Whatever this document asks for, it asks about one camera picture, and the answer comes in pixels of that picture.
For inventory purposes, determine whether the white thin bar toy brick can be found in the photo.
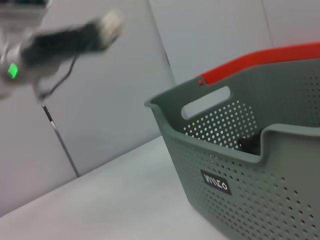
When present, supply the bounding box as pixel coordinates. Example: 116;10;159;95
99;9;124;46

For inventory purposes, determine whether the black clay teapot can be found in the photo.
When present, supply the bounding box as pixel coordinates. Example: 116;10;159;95
237;131;263;156

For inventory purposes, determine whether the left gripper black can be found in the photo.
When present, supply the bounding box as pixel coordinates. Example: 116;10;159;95
21;16;106;69

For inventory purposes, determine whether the grey-green perforated storage bin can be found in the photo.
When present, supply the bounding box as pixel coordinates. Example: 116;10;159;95
144;58;320;240

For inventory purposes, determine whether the red bin carry handle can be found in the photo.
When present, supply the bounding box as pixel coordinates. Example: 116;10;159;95
196;41;320;86

